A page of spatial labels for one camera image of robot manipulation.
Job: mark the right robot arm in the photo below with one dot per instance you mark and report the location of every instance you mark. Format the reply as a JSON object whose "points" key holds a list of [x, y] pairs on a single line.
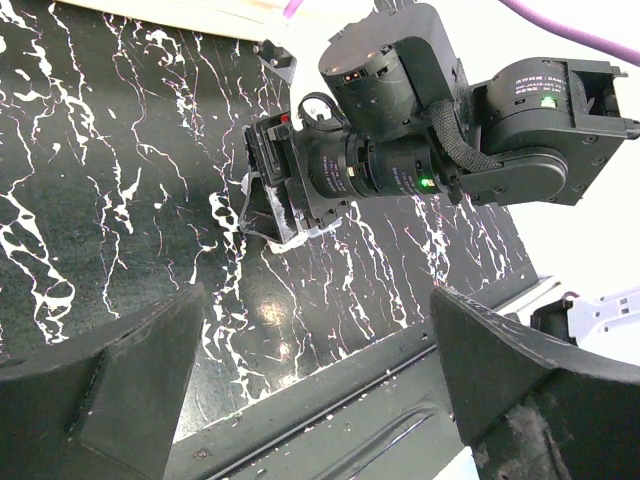
{"points": [[402, 120]]}

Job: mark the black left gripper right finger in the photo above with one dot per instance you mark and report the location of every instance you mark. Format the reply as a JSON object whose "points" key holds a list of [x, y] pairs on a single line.
{"points": [[532, 406]]}

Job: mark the white rectangular dish tub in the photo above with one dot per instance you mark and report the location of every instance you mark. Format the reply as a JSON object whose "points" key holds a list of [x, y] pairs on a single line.
{"points": [[246, 20]]}

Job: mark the clear weekly pill organizer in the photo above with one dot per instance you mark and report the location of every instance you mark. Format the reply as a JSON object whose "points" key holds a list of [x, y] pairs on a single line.
{"points": [[300, 235]]}

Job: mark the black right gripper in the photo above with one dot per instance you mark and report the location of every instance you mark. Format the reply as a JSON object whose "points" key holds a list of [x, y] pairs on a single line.
{"points": [[321, 173]]}

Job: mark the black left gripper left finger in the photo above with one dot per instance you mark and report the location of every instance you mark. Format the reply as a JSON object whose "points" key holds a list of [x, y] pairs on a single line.
{"points": [[104, 404]]}

